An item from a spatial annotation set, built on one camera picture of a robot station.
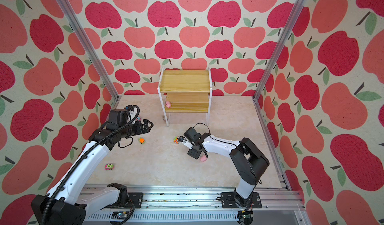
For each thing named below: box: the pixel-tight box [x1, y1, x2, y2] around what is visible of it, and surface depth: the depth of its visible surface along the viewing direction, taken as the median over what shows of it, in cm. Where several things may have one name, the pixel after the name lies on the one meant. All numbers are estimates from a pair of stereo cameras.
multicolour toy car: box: [173, 136, 180, 145], surface depth 97 cm
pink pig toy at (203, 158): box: [200, 154, 207, 162], surface depth 88 cm
